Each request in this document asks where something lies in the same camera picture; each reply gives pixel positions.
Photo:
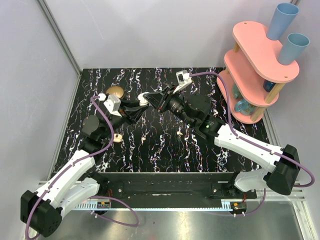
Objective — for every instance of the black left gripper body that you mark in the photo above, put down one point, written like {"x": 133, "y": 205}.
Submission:
{"x": 122, "y": 111}

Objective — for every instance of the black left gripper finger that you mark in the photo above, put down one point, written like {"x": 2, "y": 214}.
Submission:
{"x": 135, "y": 113}
{"x": 130, "y": 103}

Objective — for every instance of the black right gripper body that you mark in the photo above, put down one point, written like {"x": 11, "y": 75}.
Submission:
{"x": 169, "y": 101}

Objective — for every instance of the white earbud charging case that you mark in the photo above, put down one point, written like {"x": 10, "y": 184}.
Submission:
{"x": 142, "y": 100}

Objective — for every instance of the cream earbud charging case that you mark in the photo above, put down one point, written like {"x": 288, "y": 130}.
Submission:
{"x": 118, "y": 138}

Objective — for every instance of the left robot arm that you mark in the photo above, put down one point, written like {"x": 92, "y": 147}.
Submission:
{"x": 44, "y": 209}

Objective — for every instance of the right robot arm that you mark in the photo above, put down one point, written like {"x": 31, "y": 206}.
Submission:
{"x": 278, "y": 170}

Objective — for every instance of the gold patterned ceramic bowl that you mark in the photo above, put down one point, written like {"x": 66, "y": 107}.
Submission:
{"x": 116, "y": 90}

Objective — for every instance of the white earbud centre left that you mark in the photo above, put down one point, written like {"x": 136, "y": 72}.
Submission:
{"x": 143, "y": 140}

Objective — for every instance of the green ceramic mug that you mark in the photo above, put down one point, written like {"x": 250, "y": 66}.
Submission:
{"x": 236, "y": 92}

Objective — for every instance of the blue patterned mug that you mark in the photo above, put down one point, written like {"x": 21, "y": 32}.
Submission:
{"x": 244, "y": 107}

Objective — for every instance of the pink three-tier shelf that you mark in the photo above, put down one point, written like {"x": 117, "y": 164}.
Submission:
{"x": 252, "y": 61}

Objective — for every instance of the dark blue object on shelf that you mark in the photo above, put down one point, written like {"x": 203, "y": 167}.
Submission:
{"x": 268, "y": 85}

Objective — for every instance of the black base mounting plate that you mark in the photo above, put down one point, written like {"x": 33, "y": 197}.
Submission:
{"x": 173, "y": 191}

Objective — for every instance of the blue cup front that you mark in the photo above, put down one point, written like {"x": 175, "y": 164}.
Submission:
{"x": 292, "y": 49}

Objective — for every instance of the blue cup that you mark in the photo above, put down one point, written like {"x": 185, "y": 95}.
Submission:
{"x": 292, "y": 49}
{"x": 283, "y": 16}

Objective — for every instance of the blue cup rear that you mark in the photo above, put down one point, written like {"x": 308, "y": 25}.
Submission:
{"x": 283, "y": 16}

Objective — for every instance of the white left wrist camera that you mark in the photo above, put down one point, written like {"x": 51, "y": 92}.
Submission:
{"x": 112, "y": 104}

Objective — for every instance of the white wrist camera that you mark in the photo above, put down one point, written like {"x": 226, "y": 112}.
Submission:
{"x": 184, "y": 79}
{"x": 112, "y": 104}

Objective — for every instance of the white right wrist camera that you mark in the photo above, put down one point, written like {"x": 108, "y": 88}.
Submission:
{"x": 184, "y": 79}

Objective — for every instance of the aluminium frame rail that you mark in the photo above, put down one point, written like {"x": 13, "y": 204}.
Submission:
{"x": 58, "y": 35}

